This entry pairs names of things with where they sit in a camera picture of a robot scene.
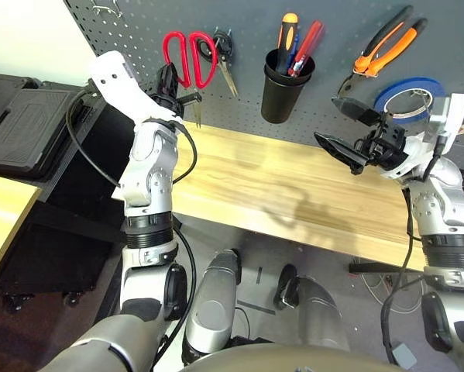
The yellow wooden side table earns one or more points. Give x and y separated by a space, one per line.
3 217

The black plastic cup holder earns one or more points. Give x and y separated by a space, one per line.
282 104

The grey perforated metal pegboard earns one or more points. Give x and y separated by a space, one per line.
255 15

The black table foot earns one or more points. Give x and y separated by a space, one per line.
382 267

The silver robot leg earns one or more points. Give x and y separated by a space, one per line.
317 310
212 306

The metal pegboard hook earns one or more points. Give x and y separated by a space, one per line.
104 9

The orange black pliers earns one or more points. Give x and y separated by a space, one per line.
371 64

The silver left robot leg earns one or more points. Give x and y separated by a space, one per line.
212 306

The blue tape roll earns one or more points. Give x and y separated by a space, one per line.
410 83

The grey robot torso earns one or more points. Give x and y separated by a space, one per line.
293 358

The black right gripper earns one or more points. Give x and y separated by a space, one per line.
384 147

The grey square floor patch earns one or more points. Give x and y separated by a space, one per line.
404 355

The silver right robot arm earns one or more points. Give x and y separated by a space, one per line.
440 201

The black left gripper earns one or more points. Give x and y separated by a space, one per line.
169 104

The short black floor tape strip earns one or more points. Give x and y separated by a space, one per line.
259 275

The black orange screwdriver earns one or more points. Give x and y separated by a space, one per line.
287 31

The long grey floor tape strip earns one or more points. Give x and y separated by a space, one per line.
256 306

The large black ribbed case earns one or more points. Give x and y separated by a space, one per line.
30 124

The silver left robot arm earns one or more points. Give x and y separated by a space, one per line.
150 170

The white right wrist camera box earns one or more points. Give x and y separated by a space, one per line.
452 120

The silver right robot leg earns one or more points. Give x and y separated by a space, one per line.
317 310

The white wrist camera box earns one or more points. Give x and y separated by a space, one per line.
452 120
119 89

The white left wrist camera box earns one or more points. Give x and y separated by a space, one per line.
119 89

